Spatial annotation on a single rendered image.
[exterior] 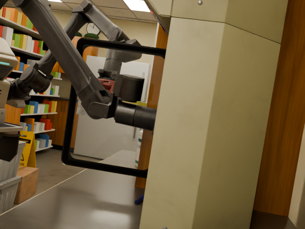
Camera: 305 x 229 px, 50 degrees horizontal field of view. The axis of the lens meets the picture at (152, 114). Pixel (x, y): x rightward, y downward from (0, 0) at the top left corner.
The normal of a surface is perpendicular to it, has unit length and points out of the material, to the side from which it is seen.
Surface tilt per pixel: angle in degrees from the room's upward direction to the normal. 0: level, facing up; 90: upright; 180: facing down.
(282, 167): 90
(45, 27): 94
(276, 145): 90
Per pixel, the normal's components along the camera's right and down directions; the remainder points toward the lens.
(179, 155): -0.16, 0.03
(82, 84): -0.40, -0.10
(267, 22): 0.58, 0.13
